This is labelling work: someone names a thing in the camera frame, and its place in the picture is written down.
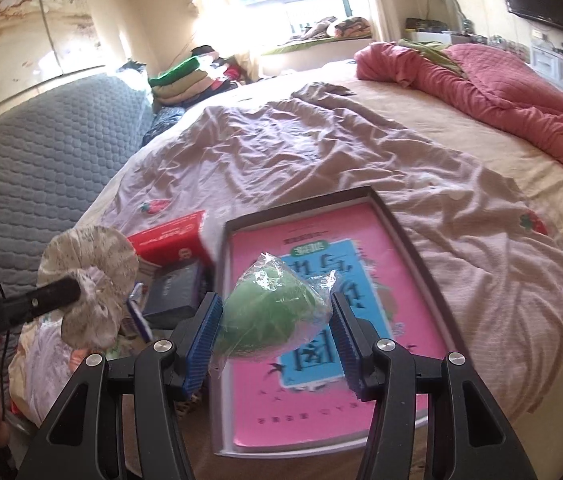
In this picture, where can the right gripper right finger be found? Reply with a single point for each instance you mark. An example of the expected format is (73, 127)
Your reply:
(469, 436)

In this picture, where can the green cloth on comforter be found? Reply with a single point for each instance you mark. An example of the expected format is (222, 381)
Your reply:
(434, 52)

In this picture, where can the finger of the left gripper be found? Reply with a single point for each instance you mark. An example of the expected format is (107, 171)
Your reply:
(17, 310)

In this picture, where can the blankets on window sill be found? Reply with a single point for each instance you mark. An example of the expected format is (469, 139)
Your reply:
(338, 28)

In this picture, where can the floral fabric shower cap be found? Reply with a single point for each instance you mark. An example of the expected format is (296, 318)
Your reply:
(104, 263)

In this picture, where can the pink book tray box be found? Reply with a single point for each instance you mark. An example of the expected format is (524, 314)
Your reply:
(297, 403)

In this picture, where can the pink quilted comforter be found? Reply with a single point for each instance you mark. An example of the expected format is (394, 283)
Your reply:
(499, 90)

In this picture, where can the dark navy box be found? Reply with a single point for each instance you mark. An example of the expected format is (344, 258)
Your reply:
(175, 294)

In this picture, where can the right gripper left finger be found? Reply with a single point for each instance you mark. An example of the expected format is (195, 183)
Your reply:
(82, 435)

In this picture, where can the green soft toy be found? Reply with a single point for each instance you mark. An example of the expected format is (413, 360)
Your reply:
(271, 311)

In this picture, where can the red white carton box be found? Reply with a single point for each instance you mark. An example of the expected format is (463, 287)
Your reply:
(175, 241)

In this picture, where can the grey quilted headboard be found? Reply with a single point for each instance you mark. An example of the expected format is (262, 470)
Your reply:
(57, 153)

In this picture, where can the mauve strawberry bed sheet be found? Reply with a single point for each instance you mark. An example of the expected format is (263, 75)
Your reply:
(484, 209)

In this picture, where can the blossom wall painting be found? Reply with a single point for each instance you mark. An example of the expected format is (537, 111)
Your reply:
(41, 40)

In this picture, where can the stack of folded clothes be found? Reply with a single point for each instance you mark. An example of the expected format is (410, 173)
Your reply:
(204, 74)

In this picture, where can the white drawer cabinet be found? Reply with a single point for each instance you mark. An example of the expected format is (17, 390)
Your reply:
(548, 64)

